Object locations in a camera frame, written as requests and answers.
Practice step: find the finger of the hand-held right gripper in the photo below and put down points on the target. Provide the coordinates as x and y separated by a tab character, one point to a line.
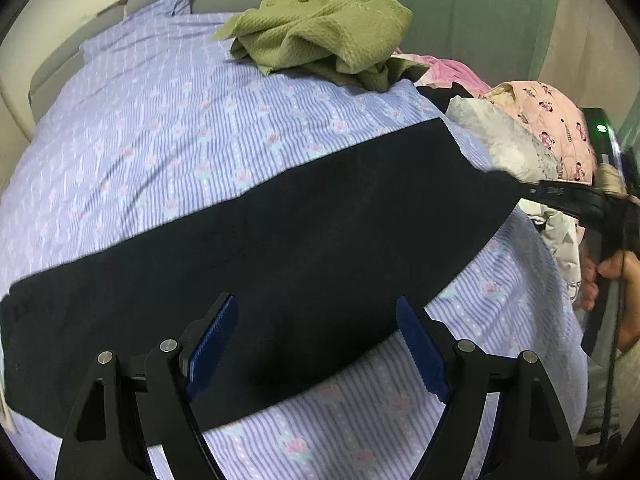
550	192

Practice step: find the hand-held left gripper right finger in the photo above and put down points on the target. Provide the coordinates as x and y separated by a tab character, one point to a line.
420	350

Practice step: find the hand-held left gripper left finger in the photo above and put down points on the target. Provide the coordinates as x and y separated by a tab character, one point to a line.
215	340

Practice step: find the black pants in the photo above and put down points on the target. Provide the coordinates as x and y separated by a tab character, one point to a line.
300	240

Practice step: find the person's right forearm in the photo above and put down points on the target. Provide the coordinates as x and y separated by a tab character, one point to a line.
627	375

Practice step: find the person's right hand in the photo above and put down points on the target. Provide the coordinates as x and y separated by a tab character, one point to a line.
612	267

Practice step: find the white crumpled clothes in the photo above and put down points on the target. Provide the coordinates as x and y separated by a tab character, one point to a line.
562	245

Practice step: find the pink printed garment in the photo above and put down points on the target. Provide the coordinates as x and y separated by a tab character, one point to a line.
550	110

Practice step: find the white grey cloth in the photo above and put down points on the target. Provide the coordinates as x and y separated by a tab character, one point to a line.
495	130

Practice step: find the black cloth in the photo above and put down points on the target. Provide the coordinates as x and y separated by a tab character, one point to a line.
435	95

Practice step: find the pink cloth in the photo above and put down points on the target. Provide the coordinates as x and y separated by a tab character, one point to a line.
445	67

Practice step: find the green curtain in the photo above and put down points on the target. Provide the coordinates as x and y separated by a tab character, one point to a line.
475	10

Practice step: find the purple striped bed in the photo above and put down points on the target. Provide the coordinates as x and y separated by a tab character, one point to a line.
175	125

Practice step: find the green knitted sweater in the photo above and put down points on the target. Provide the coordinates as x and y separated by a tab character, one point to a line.
310	30

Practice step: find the grey padded headboard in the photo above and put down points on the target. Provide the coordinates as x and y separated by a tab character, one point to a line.
65	70

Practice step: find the purple striped pillow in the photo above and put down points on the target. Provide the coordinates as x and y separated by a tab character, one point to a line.
160	5

